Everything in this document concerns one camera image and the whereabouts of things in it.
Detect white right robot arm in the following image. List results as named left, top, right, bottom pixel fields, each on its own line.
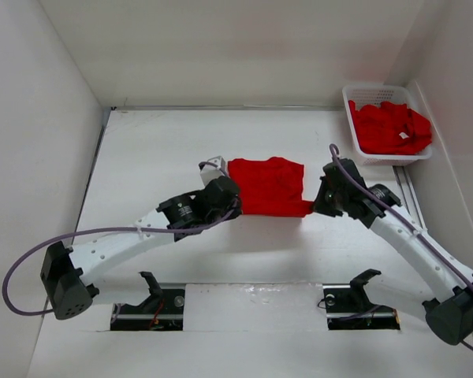
left=313, top=158, right=473, bottom=346

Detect red t-shirts in basket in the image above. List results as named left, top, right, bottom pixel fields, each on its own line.
left=348, top=100, right=433, bottom=155

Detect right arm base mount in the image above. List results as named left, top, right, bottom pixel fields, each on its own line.
left=317, top=269, right=400, bottom=331

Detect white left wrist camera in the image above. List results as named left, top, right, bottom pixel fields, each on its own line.
left=199, top=156, right=229, bottom=186

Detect red t-shirt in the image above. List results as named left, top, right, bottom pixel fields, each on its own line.
left=228, top=157, right=313, bottom=218

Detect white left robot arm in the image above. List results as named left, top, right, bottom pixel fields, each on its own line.
left=40, top=176, right=241, bottom=321

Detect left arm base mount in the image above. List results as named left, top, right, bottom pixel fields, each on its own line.
left=110, top=272, right=186, bottom=332

